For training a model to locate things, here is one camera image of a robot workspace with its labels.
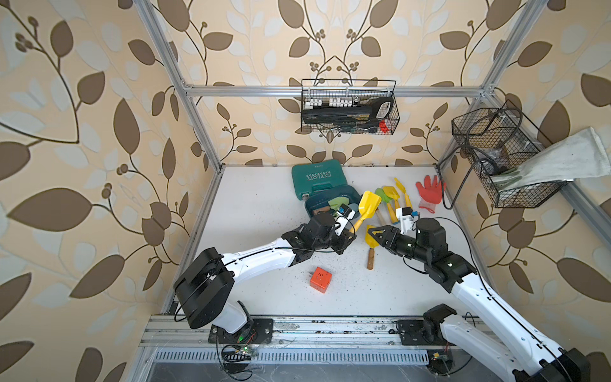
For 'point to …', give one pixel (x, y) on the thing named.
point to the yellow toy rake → (403, 189)
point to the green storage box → (317, 182)
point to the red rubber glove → (430, 193)
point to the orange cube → (321, 279)
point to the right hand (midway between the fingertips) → (371, 232)
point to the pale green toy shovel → (336, 202)
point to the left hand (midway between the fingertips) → (355, 236)
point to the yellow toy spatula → (392, 193)
